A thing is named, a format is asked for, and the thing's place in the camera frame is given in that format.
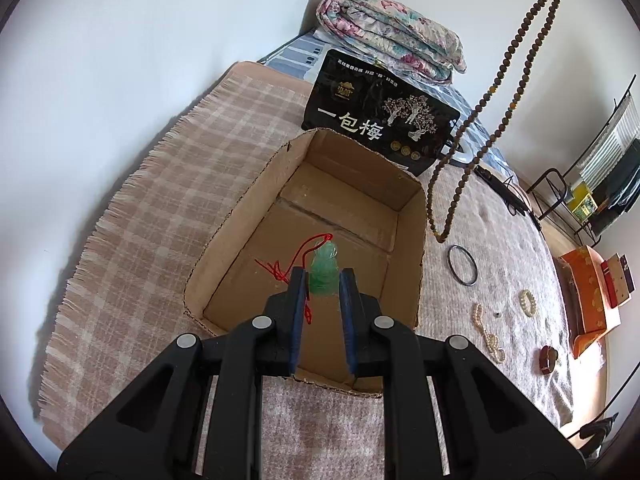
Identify dark hanging clothes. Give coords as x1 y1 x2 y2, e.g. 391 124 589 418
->
590 140 640 233

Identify green jade pendant red cord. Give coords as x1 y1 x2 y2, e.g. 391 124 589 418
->
254 232 342 326

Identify black metal rack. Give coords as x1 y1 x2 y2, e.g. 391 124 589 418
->
525 75 640 248

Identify white ring light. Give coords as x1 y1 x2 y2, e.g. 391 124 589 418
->
442 132 476 166

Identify orange patterned box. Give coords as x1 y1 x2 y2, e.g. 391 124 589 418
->
557 246 623 358

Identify dark thin bangle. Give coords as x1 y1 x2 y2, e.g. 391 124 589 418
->
447 245 478 288

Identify striped hanging cloth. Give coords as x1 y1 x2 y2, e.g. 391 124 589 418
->
580 97 640 186

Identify cardboard box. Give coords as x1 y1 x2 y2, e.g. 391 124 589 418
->
182 128 427 400

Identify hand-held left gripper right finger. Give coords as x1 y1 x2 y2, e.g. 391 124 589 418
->
337 269 586 480

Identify black tripod stand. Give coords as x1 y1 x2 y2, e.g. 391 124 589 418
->
472 164 543 231

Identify brown wooden bead necklace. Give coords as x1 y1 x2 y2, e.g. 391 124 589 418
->
427 0 568 245

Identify black gift box chinese text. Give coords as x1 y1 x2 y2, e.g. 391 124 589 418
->
301 50 461 177

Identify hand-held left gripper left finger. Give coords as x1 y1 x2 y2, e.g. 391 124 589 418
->
57 267 307 480

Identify dark red gift box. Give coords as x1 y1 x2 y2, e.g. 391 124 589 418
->
600 254 632 307

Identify pearl necklace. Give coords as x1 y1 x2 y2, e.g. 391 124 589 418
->
471 302 506 363

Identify yellow green box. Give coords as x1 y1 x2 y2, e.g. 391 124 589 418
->
570 182 598 221

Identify folded floral quilt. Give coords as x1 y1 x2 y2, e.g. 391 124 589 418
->
316 0 467 85

